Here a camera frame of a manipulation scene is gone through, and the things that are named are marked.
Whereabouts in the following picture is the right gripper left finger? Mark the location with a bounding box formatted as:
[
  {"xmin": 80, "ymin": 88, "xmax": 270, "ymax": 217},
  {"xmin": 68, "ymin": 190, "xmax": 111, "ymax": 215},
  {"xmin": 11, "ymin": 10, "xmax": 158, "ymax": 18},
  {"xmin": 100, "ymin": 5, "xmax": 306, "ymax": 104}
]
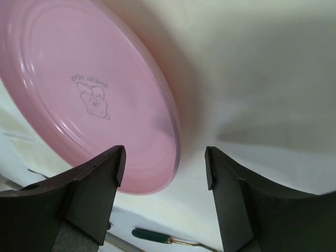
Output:
[{"xmin": 1, "ymin": 145, "xmax": 126, "ymax": 251}]

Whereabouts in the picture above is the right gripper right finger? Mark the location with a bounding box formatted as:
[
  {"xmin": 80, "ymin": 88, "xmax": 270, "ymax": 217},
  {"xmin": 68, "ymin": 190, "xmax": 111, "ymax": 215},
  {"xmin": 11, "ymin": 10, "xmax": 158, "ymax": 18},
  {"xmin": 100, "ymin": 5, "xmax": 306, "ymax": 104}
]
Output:
[{"xmin": 205, "ymin": 146, "xmax": 335, "ymax": 251}]

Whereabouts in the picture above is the pink plate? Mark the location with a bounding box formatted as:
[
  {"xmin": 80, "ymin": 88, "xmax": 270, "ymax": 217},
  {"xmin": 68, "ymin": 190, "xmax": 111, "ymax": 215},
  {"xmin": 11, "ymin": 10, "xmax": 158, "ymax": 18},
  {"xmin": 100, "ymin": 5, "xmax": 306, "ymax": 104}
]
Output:
[{"xmin": 1, "ymin": 1, "xmax": 181, "ymax": 195}]

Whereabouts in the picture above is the cream cloth placemat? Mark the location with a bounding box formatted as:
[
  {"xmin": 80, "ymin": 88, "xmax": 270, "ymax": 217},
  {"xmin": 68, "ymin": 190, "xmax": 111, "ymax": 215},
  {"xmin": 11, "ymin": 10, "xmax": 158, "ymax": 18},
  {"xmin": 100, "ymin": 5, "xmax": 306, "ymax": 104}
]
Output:
[{"xmin": 0, "ymin": 0, "xmax": 336, "ymax": 221}]

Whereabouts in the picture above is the gold fork green handle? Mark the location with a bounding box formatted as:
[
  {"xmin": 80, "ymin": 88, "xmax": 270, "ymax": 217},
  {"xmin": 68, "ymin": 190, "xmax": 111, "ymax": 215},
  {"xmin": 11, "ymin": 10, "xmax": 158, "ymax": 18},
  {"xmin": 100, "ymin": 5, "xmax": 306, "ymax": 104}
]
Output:
[{"xmin": 131, "ymin": 228, "xmax": 218, "ymax": 251}]

